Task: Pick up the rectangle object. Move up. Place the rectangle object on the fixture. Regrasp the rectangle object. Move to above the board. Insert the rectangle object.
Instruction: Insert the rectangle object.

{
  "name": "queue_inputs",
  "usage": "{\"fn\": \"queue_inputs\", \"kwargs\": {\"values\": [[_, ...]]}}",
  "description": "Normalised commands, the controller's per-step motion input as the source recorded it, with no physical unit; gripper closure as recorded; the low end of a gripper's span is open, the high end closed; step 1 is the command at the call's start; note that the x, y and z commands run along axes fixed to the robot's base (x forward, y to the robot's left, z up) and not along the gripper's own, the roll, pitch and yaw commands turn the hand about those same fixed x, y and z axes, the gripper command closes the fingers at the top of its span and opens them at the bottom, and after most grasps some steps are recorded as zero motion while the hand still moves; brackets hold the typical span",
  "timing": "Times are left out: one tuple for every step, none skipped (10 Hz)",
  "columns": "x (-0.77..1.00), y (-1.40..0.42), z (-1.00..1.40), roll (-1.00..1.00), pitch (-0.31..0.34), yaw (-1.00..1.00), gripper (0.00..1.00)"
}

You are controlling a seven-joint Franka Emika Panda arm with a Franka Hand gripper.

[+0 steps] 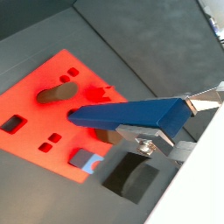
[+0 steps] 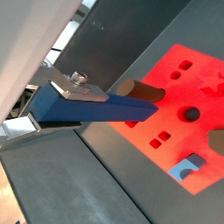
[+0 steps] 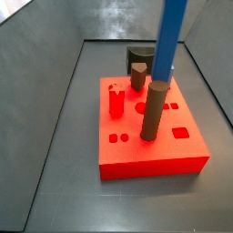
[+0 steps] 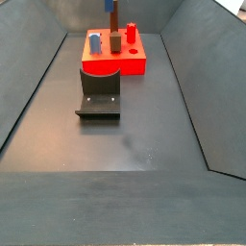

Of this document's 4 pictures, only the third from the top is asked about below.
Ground light blue peg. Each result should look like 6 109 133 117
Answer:
168 64 175 86

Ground red star peg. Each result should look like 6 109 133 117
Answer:
108 84 125 117

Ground short brown prism peg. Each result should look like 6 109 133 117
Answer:
131 63 147 92

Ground blue rectangular block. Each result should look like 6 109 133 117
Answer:
151 0 187 82

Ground red peg board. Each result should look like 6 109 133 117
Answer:
99 76 210 180

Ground black curved fixture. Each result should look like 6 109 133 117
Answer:
127 46 155 75

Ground tall brown cylinder peg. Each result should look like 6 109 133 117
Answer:
140 80 169 142

